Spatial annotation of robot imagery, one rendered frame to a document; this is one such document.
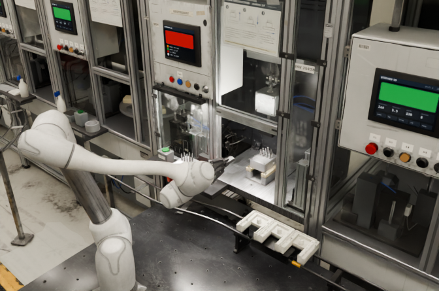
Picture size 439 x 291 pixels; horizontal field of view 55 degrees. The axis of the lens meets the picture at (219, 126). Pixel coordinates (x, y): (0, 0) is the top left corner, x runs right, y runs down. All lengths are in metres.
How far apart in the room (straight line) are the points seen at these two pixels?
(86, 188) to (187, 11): 0.94
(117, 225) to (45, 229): 1.72
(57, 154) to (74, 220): 2.09
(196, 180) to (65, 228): 2.16
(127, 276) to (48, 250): 1.62
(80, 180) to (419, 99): 1.35
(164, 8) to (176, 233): 1.17
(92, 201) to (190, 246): 0.59
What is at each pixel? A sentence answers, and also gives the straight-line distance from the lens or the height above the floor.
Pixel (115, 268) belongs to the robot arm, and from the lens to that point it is 1.88.
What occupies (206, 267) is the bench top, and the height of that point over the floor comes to 0.68.
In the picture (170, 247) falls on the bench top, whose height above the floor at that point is 0.68.
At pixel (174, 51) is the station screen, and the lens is 2.16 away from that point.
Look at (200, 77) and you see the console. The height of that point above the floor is 1.47.
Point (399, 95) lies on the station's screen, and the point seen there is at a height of 1.62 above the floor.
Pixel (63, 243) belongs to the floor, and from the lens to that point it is 3.49.
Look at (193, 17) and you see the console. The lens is 2.06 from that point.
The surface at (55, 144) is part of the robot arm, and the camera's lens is 1.63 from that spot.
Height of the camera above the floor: 2.17
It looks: 26 degrees down
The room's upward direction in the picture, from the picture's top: 1 degrees counter-clockwise
